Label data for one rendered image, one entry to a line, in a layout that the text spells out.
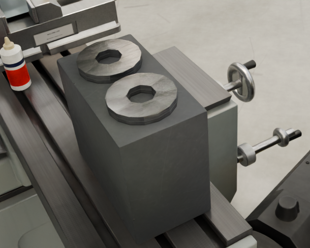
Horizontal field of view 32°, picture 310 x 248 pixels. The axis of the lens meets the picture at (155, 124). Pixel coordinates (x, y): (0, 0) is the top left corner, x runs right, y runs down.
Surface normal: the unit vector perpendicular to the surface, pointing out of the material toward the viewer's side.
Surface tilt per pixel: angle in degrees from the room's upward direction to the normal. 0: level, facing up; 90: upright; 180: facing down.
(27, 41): 90
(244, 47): 0
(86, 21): 90
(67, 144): 0
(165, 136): 90
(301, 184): 0
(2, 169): 90
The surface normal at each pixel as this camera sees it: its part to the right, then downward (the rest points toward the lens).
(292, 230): -0.09, -0.75
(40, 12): 0.44, 0.55
